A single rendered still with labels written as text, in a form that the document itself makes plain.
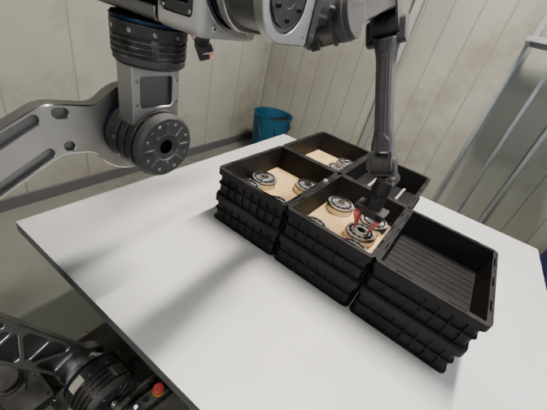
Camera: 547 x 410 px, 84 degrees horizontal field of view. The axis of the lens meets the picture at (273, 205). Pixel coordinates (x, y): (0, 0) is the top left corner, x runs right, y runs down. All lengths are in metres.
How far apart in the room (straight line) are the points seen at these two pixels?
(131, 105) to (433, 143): 2.82
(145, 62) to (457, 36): 2.75
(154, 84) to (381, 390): 0.89
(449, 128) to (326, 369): 2.59
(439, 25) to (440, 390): 2.70
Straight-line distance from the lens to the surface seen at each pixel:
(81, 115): 0.72
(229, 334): 0.87
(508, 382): 1.20
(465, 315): 0.90
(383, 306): 0.95
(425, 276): 1.11
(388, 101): 0.96
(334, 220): 1.14
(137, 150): 0.67
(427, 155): 3.21
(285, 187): 1.25
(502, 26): 3.10
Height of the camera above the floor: 1.43
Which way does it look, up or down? 33 degrees down
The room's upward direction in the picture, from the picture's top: 15 degrees clockwise
